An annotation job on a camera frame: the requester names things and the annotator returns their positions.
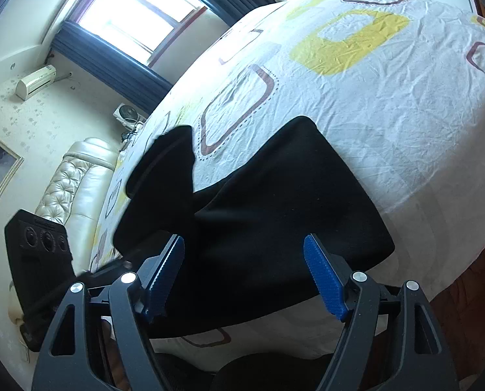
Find bed with patterned sheet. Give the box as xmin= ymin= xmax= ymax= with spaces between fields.
xmin=90 ymin=0 xmax=485 ymax=371

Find white air conditioner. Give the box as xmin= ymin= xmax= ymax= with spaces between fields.
xmin=15 ymin=64 xmax=58 ymax=102

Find tangled cables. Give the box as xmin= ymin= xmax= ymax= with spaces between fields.
xmin=120 ymin=120 xmax=147 ymax=141

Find black pants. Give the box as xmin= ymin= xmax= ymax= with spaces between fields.
xmin=113 ymin=116 xmax=395 ymax=339

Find cream bedside table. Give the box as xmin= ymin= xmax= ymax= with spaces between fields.
xmin=7 ymin=281 xmax=33 ymax=365

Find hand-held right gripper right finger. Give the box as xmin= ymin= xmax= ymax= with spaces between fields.
xmin=303 ymin=233 xmax=459 ymax=391

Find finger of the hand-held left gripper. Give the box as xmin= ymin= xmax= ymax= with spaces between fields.
xmin=73 ymin=257 xmax=140 ymax=291

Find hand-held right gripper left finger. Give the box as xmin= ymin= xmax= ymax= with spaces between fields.
xmin=31 ymin=234 xmax=186 ymax=391

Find cream tufted leather headboard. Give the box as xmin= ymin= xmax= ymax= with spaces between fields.
xmin=8 ymin=138 xmax=123 ymax=322

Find bright window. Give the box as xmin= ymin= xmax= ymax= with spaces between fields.
xmin=65 ymin=0 xmax=208 ymax=68

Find white fan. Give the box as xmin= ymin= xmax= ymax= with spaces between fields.
xmin=113 ymin=104 xmax=140 ymax=130

